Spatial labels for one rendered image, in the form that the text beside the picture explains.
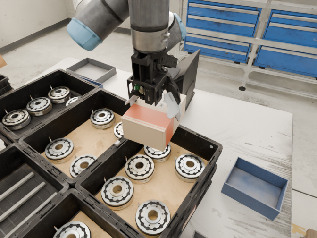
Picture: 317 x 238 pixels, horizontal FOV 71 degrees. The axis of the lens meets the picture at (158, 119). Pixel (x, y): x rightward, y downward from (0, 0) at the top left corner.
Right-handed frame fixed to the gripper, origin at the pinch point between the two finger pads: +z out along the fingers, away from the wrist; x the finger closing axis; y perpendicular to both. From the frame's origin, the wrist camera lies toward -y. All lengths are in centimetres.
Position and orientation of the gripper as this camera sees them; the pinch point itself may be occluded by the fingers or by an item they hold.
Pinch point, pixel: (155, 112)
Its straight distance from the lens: 61.1
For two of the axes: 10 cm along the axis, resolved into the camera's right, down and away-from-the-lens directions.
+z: 0.0, 7.3, 6.8
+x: 9.1, 2.8, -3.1
